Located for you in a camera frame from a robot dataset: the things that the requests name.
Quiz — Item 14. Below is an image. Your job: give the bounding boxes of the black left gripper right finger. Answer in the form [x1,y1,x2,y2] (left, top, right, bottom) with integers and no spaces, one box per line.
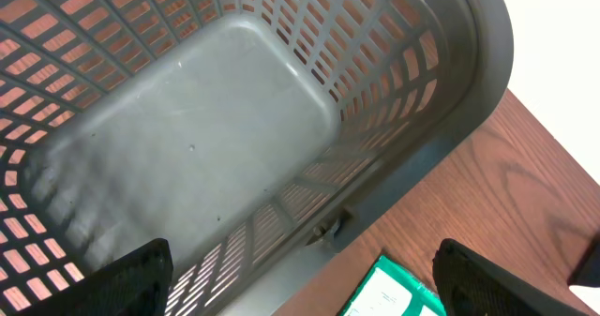
[432,238,581,316]

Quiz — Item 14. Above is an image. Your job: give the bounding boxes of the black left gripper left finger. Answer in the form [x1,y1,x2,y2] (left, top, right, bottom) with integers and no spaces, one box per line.
[17,238,173,316]

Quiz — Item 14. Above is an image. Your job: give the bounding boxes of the grey plastic shopping basket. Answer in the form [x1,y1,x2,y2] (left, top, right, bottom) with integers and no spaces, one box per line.
[1,0,514,315]

